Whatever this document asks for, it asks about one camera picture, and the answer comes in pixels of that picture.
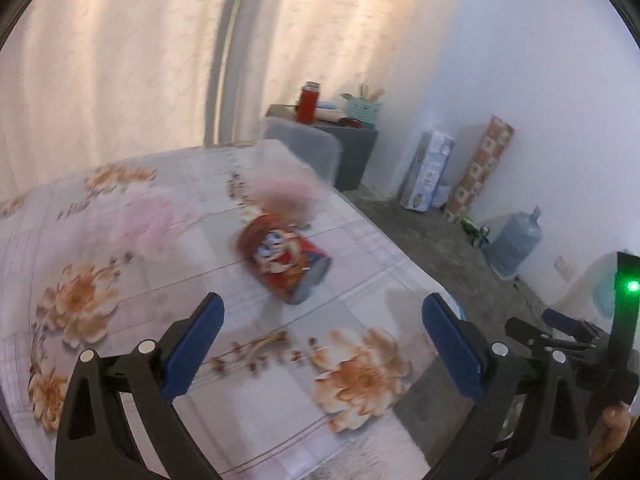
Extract grey vertical pipe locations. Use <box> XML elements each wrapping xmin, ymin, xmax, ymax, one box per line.
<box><xmin>204</xmin><ymin>0</ymin><xmax>251</xmax><ymax>146</ymax></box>

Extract red cartoon tin can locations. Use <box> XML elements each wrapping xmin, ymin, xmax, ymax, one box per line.
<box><xmin>236</xmin><ymin>212</ymin><xmax>333</xmax><ymax>306</ymax></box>

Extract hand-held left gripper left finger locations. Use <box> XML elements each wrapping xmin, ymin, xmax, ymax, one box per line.
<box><xmin>55</xmin><ymin>291</ymin><xmax>226</xmax><ymax>480</ymax></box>

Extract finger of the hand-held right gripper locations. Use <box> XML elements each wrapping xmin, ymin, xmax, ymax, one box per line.
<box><xmin>541</xmin><ymin>307</ymin><xmax>612</xmax><ymax>346</ymax></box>
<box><xmin>504</xmin><ymin>316</ymin><xmax>608</xmax><ymax>362</ymax></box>

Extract grey cabinet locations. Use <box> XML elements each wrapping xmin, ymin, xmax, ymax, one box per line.
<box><xmin>265</xmin><ymin>104</ymin><xmax>379</xmax><ymax>192</ymax></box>

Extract person's right hand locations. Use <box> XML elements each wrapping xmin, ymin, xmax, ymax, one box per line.
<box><xmin>591</xmin><ymin>406</ymin><xmax>632</xmax><ymax>468</ymax></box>

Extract cream patterned curtain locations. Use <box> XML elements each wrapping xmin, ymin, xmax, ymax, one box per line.
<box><xmin>220</xmin><ymin>0</ymin><xmax>468</xmax><ymax>148</ymax></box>
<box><xmin>0</xmin><ymin>0</ymin><xmax>236</xmax><ymax>201</ymax></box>

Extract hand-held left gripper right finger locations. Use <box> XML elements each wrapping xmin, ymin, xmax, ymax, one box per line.
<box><xmin>421</xmin><ymin>292</ymin><xmax>593</xmax><ymax>480</ymax></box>

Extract orange patterned paper roll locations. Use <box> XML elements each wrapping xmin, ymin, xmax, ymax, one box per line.
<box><xmin>444</xmin><ymin>115</ymin><xmax>516</xmax><ymax>223</ymax></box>

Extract tall white blue box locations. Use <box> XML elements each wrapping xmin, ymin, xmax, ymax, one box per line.
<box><xmin>400</xmin><ymin>130</ymin><xmax>456</xmax><ymax>212</ymax></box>

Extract green glass bottles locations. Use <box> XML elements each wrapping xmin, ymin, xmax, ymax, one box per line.
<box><xmin>460</xmin><ymin>215</ymin><xmax>491</xmax><ymax>248</ymax></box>

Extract red thermos flask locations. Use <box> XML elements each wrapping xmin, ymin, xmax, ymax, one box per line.
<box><xmin>296</xmin><ymin>81</ymin><xmax>321</xmax><ymax>124</ymax></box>

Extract white plastic bag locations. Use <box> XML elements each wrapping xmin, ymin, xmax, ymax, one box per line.
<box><xmin>555</xmin><ymin>252</ymin><xmax>623</xmax><ymax>323</ymax></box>

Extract large blue water jug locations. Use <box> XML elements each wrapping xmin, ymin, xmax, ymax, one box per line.
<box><xmin>486</xmin><ymin>206</ymin><xmax>543</xmax><ymax>278</ymax></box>

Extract floral plastic tablecloth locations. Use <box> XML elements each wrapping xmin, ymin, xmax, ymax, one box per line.
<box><xmin>0</xmin><ymin>139</ymin><xmax>453</xmax><ymax>478</ymax></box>

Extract teal utensil holder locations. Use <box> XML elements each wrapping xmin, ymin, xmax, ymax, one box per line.
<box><xmin>341</xmin><ymin>92</ymin><xmax>383</xmax><ymax>128</ymax></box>

